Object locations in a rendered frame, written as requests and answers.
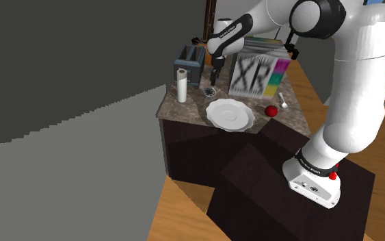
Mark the grey box with colour stripes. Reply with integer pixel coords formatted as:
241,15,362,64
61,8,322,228
228,36,291,101

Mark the small dark glass bowl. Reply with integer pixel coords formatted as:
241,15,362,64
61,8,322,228
202,86,217,99

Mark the blue-grey toaster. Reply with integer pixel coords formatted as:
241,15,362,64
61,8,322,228
173,44,207,89

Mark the dark wooden door frame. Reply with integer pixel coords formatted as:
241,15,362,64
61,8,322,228
202,0,217,44

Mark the dark cabinet with stone top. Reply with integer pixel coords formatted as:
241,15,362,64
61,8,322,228
155,62,313,189

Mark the white spoon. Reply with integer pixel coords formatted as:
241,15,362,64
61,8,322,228
278,92,289,111

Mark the dark robot stand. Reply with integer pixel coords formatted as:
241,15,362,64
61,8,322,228
206,142,376,241

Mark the white scalloped plate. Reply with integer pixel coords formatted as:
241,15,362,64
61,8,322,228
205,98,256,132

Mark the white paper towel roll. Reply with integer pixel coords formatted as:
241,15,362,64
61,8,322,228
176,68,188,103

